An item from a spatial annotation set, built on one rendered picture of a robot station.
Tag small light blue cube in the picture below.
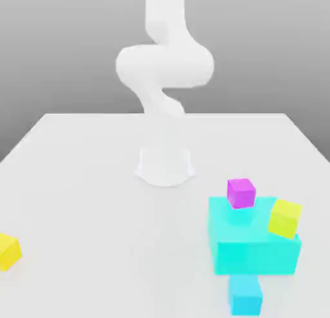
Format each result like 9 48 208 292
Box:
228 274 264 317

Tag large cyan box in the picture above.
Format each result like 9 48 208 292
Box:
208 196 302 276

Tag small magenta cube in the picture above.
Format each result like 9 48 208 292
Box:
227 178 257 210

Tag small lime yellow cube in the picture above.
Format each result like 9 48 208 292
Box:
267 199 303 240

